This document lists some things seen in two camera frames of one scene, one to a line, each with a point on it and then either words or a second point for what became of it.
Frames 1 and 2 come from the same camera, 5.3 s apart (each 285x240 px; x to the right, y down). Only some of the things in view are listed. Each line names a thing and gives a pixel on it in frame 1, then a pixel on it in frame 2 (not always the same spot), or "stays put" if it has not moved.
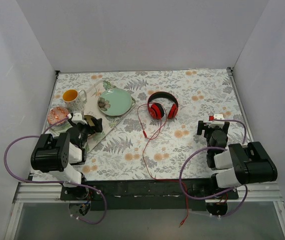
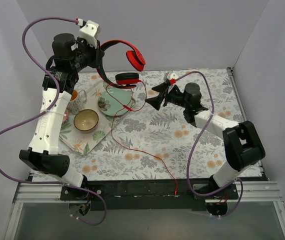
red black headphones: [156, 110] → [135, 59]
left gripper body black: [90, 124] → [98, 56]
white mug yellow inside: [75, 100] stays put
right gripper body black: [208, 130] → [165, 94]
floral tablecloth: [158, 138] stays put
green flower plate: [114, 101] stays put
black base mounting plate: [162, 195] stays put
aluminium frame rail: [50, 193] stays put
